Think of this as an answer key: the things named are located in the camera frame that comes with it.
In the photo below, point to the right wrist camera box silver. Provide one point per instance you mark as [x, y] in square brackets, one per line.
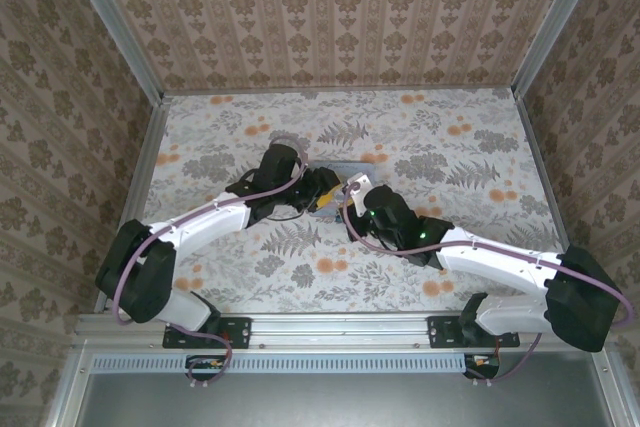
[360, 184]

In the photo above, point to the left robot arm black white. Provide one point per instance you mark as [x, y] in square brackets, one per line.
[210, 217]

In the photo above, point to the aluminium corner post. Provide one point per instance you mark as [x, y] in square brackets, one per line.
[555, 22]
[116, 22]

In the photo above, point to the floral patterned table cover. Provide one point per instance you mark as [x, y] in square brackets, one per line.
[450, 137]

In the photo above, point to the grey metal panel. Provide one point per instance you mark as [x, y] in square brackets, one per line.
[325, 402]

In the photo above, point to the blue cartoon tin box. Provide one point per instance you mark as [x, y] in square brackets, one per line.
[345, 167]

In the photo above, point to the thin aluminium rail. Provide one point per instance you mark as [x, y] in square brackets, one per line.
[340, 91]

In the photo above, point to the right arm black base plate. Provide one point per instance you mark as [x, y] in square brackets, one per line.
[440, 332]

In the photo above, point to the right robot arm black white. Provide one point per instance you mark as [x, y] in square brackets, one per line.
[490, 257]

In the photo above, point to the small blue padlock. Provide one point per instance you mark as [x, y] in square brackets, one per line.
[339, 219]

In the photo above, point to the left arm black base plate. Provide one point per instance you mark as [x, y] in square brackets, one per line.
[237, 332]

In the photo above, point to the aluminium side rail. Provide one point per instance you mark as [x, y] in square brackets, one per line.
[537, 147]
[150, 147]

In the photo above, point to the aluminium frame rail wide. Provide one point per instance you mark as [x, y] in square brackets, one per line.
[340, 332]

